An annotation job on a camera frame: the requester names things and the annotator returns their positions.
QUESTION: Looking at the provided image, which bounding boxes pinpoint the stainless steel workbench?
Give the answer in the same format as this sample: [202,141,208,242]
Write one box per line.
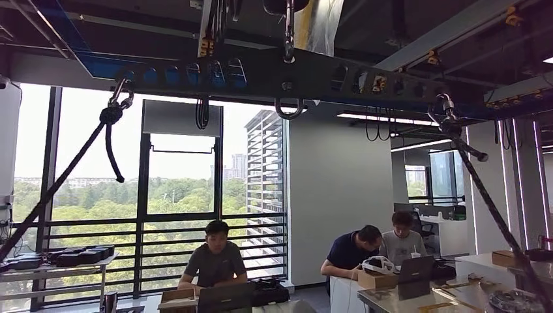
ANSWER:
[356,278,553,313]
[252,299,319,313]

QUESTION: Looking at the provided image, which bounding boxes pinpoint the steel U shackle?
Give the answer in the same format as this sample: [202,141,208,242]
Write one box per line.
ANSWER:
[274,98,306,121]

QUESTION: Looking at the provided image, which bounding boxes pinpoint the black perforated spreader bar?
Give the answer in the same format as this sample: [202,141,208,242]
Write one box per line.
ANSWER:
[8,48,494,120]

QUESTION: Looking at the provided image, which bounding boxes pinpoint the grey roller blind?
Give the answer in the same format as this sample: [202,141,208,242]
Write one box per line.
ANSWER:
[142,99,224,138]

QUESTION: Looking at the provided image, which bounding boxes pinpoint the thin strip light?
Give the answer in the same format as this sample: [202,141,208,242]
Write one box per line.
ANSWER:
[390,138,454,153]
[335,111,440,127]

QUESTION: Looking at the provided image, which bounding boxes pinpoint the person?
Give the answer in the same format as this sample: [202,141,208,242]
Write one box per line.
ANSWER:
[320,224,383,295]
[380,210,428,267]
[177,220,249,291]

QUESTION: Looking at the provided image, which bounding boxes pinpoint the steel hoist hook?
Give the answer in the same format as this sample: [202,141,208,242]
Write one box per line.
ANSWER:
[282,0,297,65]

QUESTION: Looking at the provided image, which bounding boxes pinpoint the black bag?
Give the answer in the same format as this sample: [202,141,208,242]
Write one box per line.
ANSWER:
[430,260,457,282]
[250,277,291,308]

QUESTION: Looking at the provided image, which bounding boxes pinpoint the translucent white plastic bag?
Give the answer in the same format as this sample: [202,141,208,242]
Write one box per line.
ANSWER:
[294,0,345,57]

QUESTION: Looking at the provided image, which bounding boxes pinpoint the white VR headset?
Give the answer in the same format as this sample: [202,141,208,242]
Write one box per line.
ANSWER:
[361,256,396,276]

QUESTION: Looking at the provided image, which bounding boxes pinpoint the open grey laptop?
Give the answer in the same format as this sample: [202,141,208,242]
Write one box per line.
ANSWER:
[396,255,436,285]
[197,282,254,313]

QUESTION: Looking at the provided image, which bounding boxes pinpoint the black mesh office chair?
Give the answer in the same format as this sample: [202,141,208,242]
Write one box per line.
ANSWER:
[408,210,436,252]

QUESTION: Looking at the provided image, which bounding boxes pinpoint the small cardboard box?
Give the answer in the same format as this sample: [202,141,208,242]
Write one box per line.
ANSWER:
[357,269,400,291]

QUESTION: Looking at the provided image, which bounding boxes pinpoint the steel carabiner clip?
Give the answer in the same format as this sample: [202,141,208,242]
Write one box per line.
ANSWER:
[427,93,456,127]
[108,77,135,110]

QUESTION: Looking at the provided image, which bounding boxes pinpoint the open brown cardboard box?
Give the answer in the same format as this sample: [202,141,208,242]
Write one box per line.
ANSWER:
[157,288,199,313]

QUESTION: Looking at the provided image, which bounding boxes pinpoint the white counter desk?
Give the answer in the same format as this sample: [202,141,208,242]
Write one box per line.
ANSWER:
[418,215,470,258]

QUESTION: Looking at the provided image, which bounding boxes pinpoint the blue overhead crane beam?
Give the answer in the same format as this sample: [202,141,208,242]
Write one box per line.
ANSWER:
[32,0,260,87]

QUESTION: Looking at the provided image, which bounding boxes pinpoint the black equipment case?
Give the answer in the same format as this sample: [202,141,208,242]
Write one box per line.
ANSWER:
[47,244,117,268]

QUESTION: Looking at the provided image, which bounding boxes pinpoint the white metal side table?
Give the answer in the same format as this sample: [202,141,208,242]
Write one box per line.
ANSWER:
[0,252,120,313]

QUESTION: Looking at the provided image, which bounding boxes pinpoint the flat cardboard box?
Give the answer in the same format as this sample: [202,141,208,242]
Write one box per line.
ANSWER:
[491,250,526,269]

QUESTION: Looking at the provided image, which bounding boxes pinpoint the black battery charger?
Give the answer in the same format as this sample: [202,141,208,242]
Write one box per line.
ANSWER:
[7,256,44,271]

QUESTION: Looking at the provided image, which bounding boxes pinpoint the black zip carrying case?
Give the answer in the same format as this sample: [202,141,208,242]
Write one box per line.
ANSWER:
[524,248,553,263]

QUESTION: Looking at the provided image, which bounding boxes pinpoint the black hanging cable loops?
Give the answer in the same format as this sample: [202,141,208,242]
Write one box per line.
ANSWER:
[365,107,393,143]
[493,119,524,151]
[194,95,211,131]

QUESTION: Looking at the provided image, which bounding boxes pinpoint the white overhead gantry rail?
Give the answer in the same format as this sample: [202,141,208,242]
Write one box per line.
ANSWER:
[197,0,243,59]
[483,72,553,110]
[374,0,526,72]

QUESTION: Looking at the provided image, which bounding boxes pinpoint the black braided tether rope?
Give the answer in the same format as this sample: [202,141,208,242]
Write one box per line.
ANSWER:
[0,102,135,263]
[436,120,553,313]

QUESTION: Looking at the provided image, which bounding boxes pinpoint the short black post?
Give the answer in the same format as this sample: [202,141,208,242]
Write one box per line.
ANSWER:
[103,291,119,313]

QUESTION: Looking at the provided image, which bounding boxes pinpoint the grey ring-shaped part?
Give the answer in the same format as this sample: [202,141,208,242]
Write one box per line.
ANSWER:
[487,290,546,313]

